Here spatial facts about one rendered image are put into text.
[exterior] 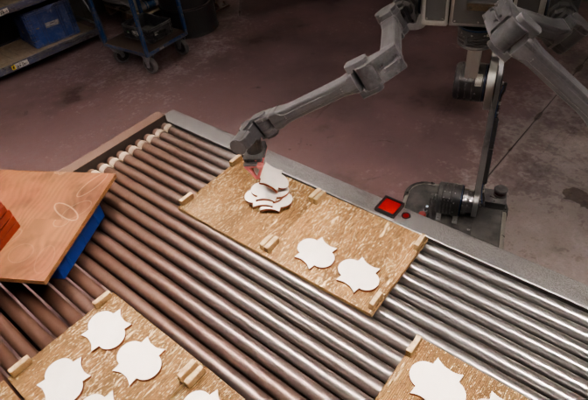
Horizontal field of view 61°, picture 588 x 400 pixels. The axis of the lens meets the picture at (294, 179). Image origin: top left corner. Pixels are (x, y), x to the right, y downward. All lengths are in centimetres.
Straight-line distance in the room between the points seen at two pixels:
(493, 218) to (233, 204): 148
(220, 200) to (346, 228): 49
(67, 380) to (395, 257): 99
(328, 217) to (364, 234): 14
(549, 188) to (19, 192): 284
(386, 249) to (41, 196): 122
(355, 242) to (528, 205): 180
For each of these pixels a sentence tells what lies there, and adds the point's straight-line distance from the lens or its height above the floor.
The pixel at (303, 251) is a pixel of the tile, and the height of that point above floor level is 95.
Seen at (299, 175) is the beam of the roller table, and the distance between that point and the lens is 194.
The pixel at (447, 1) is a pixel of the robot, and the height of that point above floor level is 147.
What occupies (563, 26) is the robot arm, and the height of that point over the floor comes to 149.
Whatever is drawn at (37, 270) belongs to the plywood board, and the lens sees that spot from 173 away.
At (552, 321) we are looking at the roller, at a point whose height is 91.
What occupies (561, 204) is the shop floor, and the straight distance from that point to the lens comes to 335.
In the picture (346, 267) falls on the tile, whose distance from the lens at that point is 157.
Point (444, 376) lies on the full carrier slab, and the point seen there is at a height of 95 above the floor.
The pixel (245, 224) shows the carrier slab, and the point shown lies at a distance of 175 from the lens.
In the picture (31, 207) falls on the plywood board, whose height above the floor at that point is 104.
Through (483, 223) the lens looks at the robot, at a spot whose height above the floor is 24.
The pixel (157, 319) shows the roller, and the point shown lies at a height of 92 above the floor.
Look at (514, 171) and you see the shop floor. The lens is 350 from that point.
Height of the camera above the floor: 215
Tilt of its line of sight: 40 degrees down
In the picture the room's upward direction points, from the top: 7 degrees counter-clockwise
